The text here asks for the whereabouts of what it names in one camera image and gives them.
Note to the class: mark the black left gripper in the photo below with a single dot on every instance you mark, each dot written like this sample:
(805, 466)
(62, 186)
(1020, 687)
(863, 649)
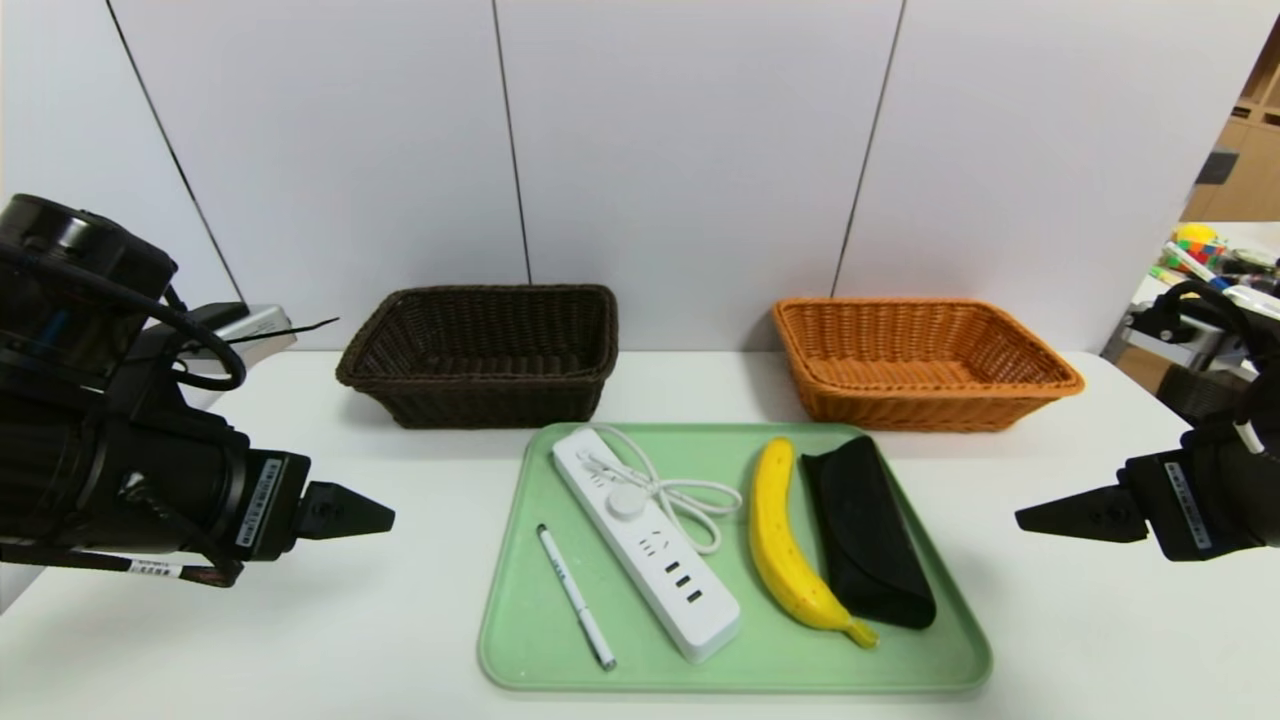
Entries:
(268, 503)

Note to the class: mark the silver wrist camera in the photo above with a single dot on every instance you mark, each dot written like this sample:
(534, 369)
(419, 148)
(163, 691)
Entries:
(235, 330)
(1175, 340)

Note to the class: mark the wooden shelf unit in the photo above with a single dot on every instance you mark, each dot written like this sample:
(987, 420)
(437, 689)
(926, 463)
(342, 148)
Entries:
(1245, 170)

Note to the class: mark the light green plastic tray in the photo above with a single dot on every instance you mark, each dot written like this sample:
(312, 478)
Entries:
(780, 660)

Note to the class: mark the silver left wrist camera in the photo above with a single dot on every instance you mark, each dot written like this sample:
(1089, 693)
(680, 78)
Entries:
(235, 330)

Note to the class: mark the black glasses case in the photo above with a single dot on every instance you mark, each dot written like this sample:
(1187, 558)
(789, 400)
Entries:
(870, 530)

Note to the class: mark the colourful cube toy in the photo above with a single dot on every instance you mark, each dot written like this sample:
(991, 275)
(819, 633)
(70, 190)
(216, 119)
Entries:
(1198, 245)

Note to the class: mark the yellow banana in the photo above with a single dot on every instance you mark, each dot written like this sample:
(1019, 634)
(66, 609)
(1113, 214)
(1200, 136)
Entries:
(780, 530)

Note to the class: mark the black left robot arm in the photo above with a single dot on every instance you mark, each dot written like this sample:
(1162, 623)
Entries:
(90, 450)

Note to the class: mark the dark brown wicker basket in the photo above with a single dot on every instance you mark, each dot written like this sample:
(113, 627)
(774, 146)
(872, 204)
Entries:
(480, 390)

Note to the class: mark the white pen with blue print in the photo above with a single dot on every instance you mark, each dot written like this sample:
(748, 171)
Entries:
(575, 595)

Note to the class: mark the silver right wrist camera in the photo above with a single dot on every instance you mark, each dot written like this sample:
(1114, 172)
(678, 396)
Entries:
(1175, 340)

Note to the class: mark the orange wicker basket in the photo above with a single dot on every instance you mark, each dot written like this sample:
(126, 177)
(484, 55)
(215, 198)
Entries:
(920, 400)

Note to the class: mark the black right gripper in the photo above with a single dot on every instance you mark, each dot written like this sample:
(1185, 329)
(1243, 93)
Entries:
(1178, 505)

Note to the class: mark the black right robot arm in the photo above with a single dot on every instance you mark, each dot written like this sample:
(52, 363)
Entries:
(1255, 470)

